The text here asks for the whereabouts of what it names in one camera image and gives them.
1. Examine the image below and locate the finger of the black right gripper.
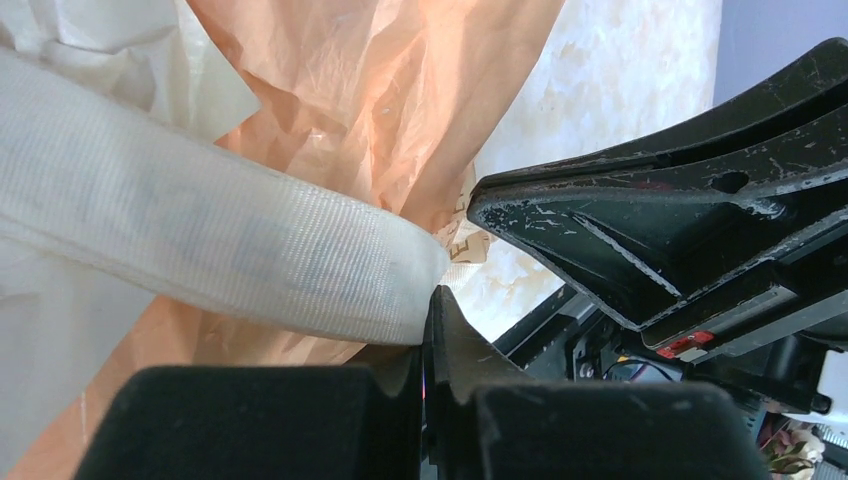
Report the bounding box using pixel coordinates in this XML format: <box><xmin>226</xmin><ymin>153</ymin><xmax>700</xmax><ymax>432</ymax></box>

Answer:
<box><xmin>483</xmin><ymin>38</ymin><xmax>847</xmax><ymax>189</ymax></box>

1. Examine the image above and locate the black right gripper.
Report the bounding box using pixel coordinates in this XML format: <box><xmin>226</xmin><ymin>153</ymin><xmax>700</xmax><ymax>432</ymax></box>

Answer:
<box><xmin>423</xmin><ymin>104</ymin><xmax>847</xmax><ymax>479</ymax></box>

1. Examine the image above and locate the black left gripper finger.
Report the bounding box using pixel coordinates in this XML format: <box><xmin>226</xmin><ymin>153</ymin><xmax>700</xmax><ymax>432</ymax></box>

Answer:
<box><xmin>76</xmin><ymin>347</ymin><xmax>422</xmax><ymax>479</ymax></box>

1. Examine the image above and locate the orange paper bouquet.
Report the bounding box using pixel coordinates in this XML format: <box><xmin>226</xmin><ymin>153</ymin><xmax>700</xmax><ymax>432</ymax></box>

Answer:
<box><xmin>1</xmin><ymin>1</ymin><xmax>562</xmax><ymax>479</ymax></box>

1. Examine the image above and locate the cream ribbon bow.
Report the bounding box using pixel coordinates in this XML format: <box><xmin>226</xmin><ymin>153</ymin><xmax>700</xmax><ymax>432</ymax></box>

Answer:
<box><xmin>1</xmin><ymin>50</ymin><xmax>465</xmax><ymax>345</ymax></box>

